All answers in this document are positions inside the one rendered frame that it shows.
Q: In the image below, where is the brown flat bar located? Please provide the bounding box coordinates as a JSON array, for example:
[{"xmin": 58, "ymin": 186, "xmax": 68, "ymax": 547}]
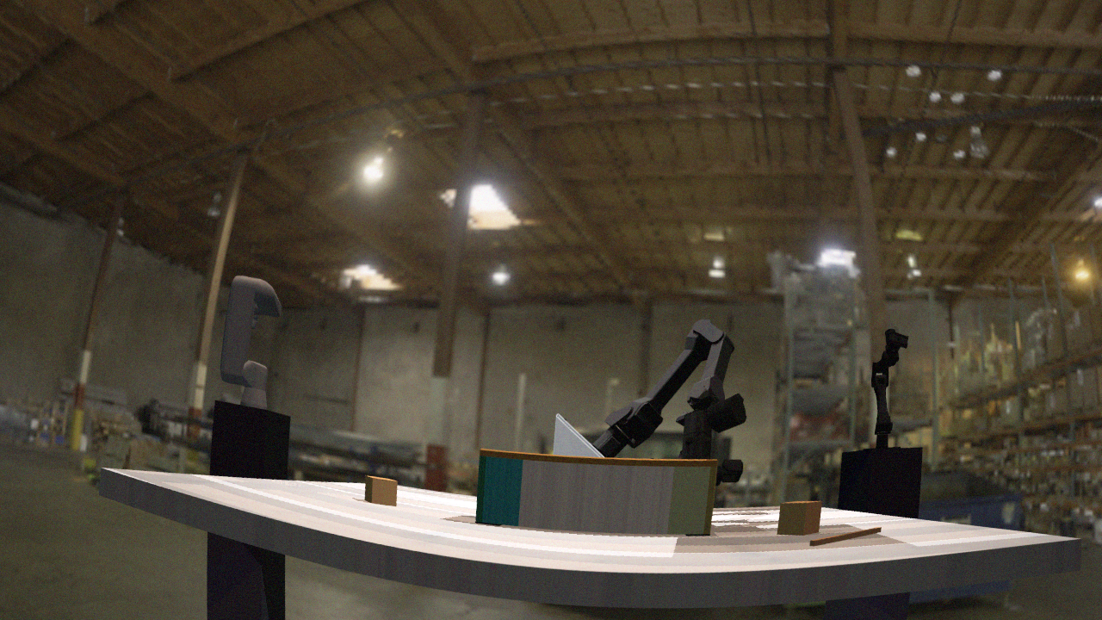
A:
[{"xmin": 810, "ymin": 527, "xmax": 880, "ymax": 546}]

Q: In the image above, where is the brown cardboard box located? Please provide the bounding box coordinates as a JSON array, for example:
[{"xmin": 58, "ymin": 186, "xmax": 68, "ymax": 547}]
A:
[{"xmin": 777, "ymin": 501, "xmax": 822, "ymax": 536}]

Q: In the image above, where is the small brown block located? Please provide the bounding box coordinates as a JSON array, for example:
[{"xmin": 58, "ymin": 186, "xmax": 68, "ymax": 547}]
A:
[{"xmin": 364, "ymin": 476, "xmax": 398, "ymax": 505}]

